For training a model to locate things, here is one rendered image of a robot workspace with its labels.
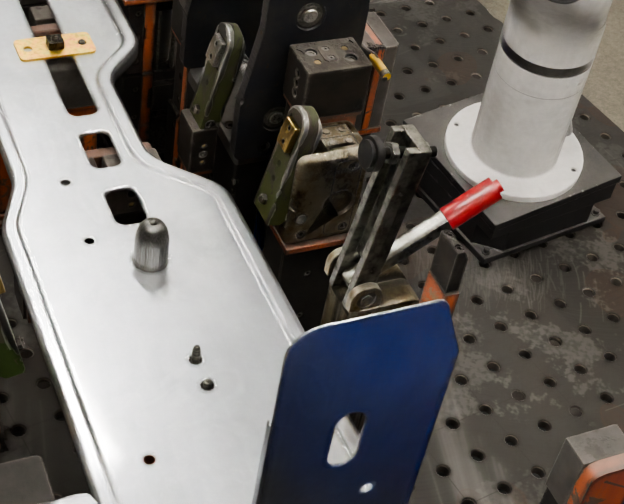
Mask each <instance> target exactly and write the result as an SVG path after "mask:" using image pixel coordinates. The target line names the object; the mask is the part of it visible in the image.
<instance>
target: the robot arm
mask: <svg viewBox="0 0 624 504"><path fill-rule="evenodd" d="M612 2H613V0H510V2H509V7H508V11H507V14H506V18H505V21H504V25H503V28H502V32H501V35H500V39H499V42H498V46H497V49H496V53H495V56H494V60H493V64H492V67H491V71H490V74H489V77H488V81H487V84H486V88H485V91H484V95H483V98H482V102H479V103H475V104H472V105H470V106H468V107H465V108H464V109H462V110H461V111H459V112H458V113H457V114H456V115H455V116H454V117H453V118H452V120H451V121H450V123H449V125H448V127H447V131H446V134H445V138H444V147H445V151H446V155H447V157H448V160H449V162H450V164H451V165H452V166H453V168H454V169H455V171H456V172H457V173H458V174H459V175H460V176H461V177H462V178H463V179H464V180H465V181H467V182H468V183H469V184H471V185H472V186H476V185H477V184H479V183H480V182H482V181H483V180H485V179H486V178H488V177H489V178H490V179H491V180H492V182H493V181H494V180H496V179H497V180H498V181H499V182H500V184H501V185H502V187H503V189H504V191H503V192H501V193H500V194H501V196H502V199H504V200H508V201H515V202H541V201H547V200H550V199H553V198H556V197H558V196H560V195H562V194H564V193H566V192H567V191H568V190H569V189H571V188H572V187H573V185H574V184H575V183H576V182H577V180H578V178H579V176H580V173H581V171H582V167H583V152H582V149H581V146H580V143H579V142H578V140H577V138H576V136H575V135H574V134H573V133H572V130H573V128H572V119H573V116H574V113H575V110H576V108H577V105H578V102H579V99H580V97H581V94H582V91H583V88H584V86H585V83H586V80H587V77H588V75H589V72H590V69H591V66H592V64H593V61H594V58H595V56H596V53H597V50H598V47H599V45H600V42H601V39H602V36H603V33H604V30H605V27H606V20H607V16H608V13H609V10H610V7H611V4H612Z"/></svg>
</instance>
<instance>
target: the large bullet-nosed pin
mask: <svg viewBox="0 0 624 504"><path fill-rule="evenodd" d="M169 242H170V237H169V231H168V228H167V226H166V224H165V223H164V222H163V221H162V220H161V219H159V218H156V217H149V218H146V219H145V220H143V221H142V222H141V223H140V225H139V226H138V228H137V230H136V234H135V241H134V257H133V263H134V264H135V266H136V267H137V268H139V269H140V270H143V271H146V272H157V271H160V270H162V269H164V268H165V267H166V266H167V264H168V253H169Z"/></svg>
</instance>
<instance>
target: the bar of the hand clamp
mask: <svg viewBox="0 0 624 504"><path fill-rule="evenodd" d="M437 153H438V150H437V147H436V146H435V145H429V142H425V140H424V139H423V138H422V136H421V135H420V133H419V132H418V131H417V129H416V128H415V126H414V125H400V126H391V127H390V129H389V131H388V134H387V136H386V139H385V141H384V144H383V142H382V141H381V139H380V138H379V137H378V136H376V135H368V136H365V137H364V138H363V139H362V141H361V142H360V144H359V147H358V160H359V163H360V165H361V166H362V167H363V169H364V170H365V171H367V172H372V174H371V176H370V179H369V181H368V184H367V187H366V189H365V192H364V194H363V197H362V199H361V202H360V204H359V207H358V209H357V212H356V214H355V217H354V219H353V222H352V224H351V227H350V229H349V232H348V234H347V237H346V239H345V242H344V244H343V247H342V249H341V252H340V254H339V257H338V259H337V262H336V264H335V267H334V269H333V272H332V274H331V277H330V279H329V282H330V284H331V285H332V286H342V285H346V283H345V282H344V280H343V278H342V273H343V272H344V270H345V269H346V268H347V267H350V266H354V265H355V264H357V263H358V262H359V263H358V265H357V267H356V270H355V272H354V275H353V277H352V280H351V282H350V284H349V287H348V289H347V292H346V294H345V296H344V299H343V301H342V305H343V306H344V308H345V309H346V307H345V305H346V301H347V297H348V294H349V292H350V291H351V290H352V289H353V288H354V287H356V286H358V285H360V284H363V283H368V282H374V283H376V282H377V280H378V278H379V275H380V273H381V271H382V268H383V266H384V264H385V262H386V259H387V257H388V255H389V252H390V250H391V248H392V245H393V243H394V241H395V238H396V236H397V234H398V231H399V229H400V227H401V224H402V222H403V220H404V218H405V215H406V213H407V211H408V208H409V206H410V204H411V201H412V199H413V197H414V194H415V192H416V190H417V187H418V185H419V183H420V181H421V178H422V176H423V174H424V171H425V169H426V167H427V164H428V162H429V160H430V158H435V157H436V156H437Z"/></svg>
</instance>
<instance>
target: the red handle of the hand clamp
mask: <svg viewBox="0 0 624 504"><path fill-rule="evenodd" d="M503 191H504V189H503V187H502V185H501V184H500V182H499V181H498V180H497V179H496V180H494V181H493V182H492V180H491V179H490V178H489V177H488V178H486V179H485V180H483V181H482V182H480V183H479V184H477V185H476V186H474V187H472V188H471V189H469V190H468V191H466V192H465V193H463V194H461V195H460V196H458V197H457V198H455V199H454V200H452V201H451V202H449V203H447V204H446V205H444V206H443V207H441V208H440V211H438V212H437V213H435V214H434V215H432V216H431V217H429V218H427V219H426V220H424V221H423V222H421V223H420V224H418V225H417V226H415V227H413V228H412V229H410V230H409V231H407V232H406V233H404V234H402V235H401V236H399V237H398V238H396V239H395V241H394V243H393V245H392V248H391V250H390V252H389V255H388V257H387V259H386V262H385V264H384V266H383V268H382V271H381V273H380V274H382V273H383V272H385V271H386V270H388V269H389V268H391V267H393V266H394V265H396V264H397V263H399V262H400V261H402V260H404V259H405V258H407V257H408V256H410V255H411V254H413V253H415V252H416V251H418V250H419V249H421V248H422V247H424V246H425V245H427V244H429V243H430V242H432V241H433V240H435V239H436V238H438V237H440V233H441V231H442V230H445V229H450V230H451V229H453V230H454V229H456V228H457V227H459V226H460V225H462V224H463V223H465V222H467V221H468V220H470V219H471V218H473V217H474V216H476V215H478V214H479V213H481V212H482V211H484V210H485V209H487V208H489V207H490V206H492V205H493V204H495V203H496V202H498V201H500V200H501V199H502V196H501V194H500V193H501V192H503ZM358 263H359V262H358ZM358 263H357V264H355V265H354V266H350V267H347V268H346V269H345V270H344V272H343V273H342V278H343V280H344V282H345V283H346V285H347V286H348V287H349V284H350V282H351V280H352V277H353V275H354V272H355V270H356V267H357V265H358Z"/></svg>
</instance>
